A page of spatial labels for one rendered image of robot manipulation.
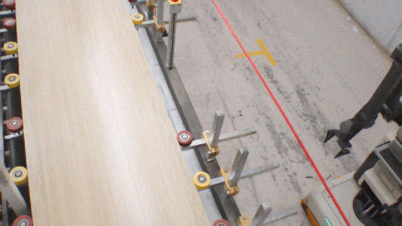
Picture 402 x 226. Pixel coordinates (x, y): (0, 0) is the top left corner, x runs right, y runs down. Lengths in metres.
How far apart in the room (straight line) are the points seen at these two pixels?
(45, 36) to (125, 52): 0.52
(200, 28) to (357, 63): 1.69
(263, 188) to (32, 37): 1.89
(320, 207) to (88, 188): 1.55
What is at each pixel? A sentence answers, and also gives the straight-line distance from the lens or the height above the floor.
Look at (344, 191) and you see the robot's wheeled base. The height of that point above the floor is 0.28.
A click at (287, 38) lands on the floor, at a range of 4.14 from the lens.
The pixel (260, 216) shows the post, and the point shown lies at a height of 1.05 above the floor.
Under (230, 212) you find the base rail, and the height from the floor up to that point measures 0.70.
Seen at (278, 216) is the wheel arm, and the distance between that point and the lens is 1.86.
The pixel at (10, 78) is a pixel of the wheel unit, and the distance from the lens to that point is 2.27.
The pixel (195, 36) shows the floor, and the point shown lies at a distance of 3.89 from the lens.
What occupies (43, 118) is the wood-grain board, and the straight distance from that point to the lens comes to 2.03.
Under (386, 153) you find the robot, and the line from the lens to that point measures 2.02.
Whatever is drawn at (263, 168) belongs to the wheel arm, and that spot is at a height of 0.85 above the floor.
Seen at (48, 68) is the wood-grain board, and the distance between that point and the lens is 2.27.
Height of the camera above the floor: 2.44
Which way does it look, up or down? 50 degrees down
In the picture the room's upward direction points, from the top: 10 degrees clockwise
